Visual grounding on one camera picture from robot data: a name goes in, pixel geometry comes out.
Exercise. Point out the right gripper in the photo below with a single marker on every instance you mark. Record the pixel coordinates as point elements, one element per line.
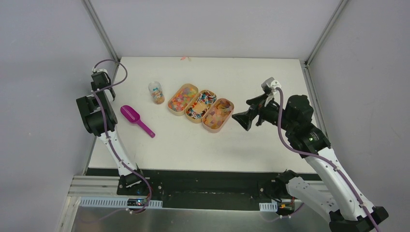
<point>245,118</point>

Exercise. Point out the magenta plastic scoop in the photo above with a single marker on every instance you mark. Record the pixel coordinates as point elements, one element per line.
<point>134,118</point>

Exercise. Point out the clear plastic jar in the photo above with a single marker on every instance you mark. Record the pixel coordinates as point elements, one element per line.
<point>156,92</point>

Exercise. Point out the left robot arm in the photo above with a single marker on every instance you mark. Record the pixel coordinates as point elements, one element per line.
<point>100,120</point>

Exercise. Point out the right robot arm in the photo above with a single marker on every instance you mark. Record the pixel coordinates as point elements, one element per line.
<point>345,208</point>

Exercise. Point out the tray of popsicle candies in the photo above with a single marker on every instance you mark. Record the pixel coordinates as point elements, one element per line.
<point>217,115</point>

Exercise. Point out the tray of lollipop candies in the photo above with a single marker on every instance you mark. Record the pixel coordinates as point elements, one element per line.
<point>198,107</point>

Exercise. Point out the tray of gummy candies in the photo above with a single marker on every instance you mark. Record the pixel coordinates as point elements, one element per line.
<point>181,99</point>

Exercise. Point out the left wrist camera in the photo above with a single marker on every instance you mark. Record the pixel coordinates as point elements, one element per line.
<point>100,79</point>

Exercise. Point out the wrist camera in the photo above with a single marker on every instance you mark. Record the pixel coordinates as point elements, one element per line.
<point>100,79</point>
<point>270,86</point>

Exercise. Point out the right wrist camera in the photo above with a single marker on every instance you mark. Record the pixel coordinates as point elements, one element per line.
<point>270,86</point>

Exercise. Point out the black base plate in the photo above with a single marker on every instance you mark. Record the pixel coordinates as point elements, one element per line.
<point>242,191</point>

